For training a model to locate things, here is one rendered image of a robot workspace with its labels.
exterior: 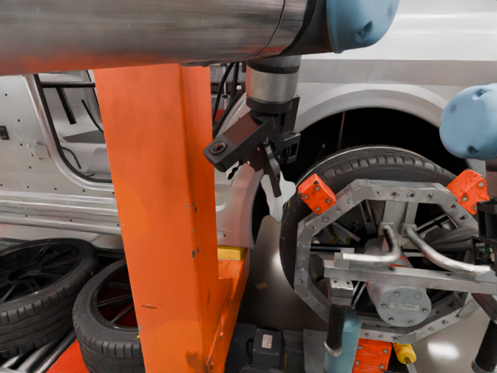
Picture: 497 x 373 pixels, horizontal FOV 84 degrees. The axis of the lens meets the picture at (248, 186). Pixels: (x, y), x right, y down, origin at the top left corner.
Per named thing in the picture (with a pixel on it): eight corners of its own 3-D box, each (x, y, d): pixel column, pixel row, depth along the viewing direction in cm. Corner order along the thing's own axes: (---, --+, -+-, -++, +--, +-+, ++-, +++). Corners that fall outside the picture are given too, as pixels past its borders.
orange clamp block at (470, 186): (458, 205, 81) (485, 182, 77) (474, 217, 73) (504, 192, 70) (439, 191, 80) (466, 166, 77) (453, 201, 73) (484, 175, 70)
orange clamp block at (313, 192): (334, 192, 86) (314, 172, 85) (337, 203, 78) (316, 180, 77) (316, 206, 88) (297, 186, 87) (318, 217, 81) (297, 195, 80)
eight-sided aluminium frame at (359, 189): (452, 336, 94) (503, 185, 76) (464, 353, 88) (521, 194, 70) (291, 315, 103) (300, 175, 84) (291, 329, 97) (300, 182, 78)
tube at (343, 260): (390, 233, 80) (396, 199, 76) (416, 276, 62) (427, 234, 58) (326, 229, 82) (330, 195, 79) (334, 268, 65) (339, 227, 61)
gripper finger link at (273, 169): (288, 195, 45) (272, 142, 44) (281, 197, 44) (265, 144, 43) (270, 195, 49) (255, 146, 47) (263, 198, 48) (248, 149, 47)
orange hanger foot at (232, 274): (250, 270, 137) (251, 206, 125) (224, 371, 88) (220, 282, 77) (217, 267, 140) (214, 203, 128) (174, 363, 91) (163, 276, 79)
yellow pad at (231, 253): (246, 244, 130) (246, 234, 128) (241, 261, 117) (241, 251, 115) (218, 241, 132) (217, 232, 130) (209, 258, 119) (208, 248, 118)
